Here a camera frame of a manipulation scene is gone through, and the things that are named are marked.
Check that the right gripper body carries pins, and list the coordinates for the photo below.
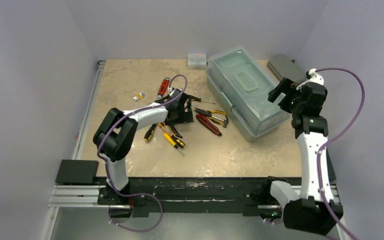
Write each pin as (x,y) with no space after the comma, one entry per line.
(285,92)

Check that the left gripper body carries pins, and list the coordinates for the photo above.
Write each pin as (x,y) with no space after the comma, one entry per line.
(181,110)

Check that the aluminium rail frame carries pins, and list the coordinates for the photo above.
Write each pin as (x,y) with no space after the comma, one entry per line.
(86,196)

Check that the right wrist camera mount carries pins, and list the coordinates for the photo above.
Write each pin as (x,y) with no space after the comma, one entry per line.
(313,76)

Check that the long black yellow screwdriver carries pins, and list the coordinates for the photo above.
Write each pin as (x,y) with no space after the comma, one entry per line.
(150,133)

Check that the red black utility knife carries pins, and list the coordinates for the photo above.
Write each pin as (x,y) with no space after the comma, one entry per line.
(203,120)

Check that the small yellow hex key set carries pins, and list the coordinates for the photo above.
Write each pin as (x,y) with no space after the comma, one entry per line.
(139,96)

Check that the medium black yellow screwdriver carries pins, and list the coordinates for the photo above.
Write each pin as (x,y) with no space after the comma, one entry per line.
(197,99)

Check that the right black corner block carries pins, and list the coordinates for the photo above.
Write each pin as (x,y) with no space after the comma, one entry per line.
(330,169)

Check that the left black corner block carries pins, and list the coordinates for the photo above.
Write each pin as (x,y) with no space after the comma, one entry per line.
(77,172)

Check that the small clear parts box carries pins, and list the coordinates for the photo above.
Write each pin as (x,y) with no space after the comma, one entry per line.
(197,61)

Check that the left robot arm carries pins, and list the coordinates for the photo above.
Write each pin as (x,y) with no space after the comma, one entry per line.
(115,135)

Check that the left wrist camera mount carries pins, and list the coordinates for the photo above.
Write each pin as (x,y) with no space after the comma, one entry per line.
(176,92)

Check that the small black hammer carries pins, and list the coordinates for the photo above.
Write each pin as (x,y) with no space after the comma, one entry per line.
(220,121)

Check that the red adjustable wrench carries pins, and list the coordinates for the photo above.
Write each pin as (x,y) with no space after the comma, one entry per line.
(163,88)

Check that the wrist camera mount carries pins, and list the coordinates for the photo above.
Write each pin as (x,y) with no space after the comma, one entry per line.
(176,92)
(313,76)

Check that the green plastic tool box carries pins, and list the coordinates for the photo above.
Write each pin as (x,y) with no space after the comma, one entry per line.
(241,86)

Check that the black corner block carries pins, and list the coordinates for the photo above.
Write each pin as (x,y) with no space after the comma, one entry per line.
(330,169)
(77,172)

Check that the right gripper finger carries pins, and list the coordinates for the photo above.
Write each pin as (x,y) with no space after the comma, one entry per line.
(274,94)
(287,86)

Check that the black wire stripper pliers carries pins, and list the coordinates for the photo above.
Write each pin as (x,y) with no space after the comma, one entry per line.
(170,129)

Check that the grey sharpening stone block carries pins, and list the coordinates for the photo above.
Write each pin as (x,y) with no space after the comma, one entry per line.
(283,67)

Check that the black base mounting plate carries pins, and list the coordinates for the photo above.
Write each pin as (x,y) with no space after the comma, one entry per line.
(193,195)

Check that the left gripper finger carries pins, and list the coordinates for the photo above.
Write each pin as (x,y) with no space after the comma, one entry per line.
(174,118)
(189,112)

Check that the yellow needle nose pliers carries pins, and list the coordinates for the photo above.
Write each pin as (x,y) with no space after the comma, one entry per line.
(209,113)

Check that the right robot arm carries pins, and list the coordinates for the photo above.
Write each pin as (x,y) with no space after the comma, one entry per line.
(313,209)

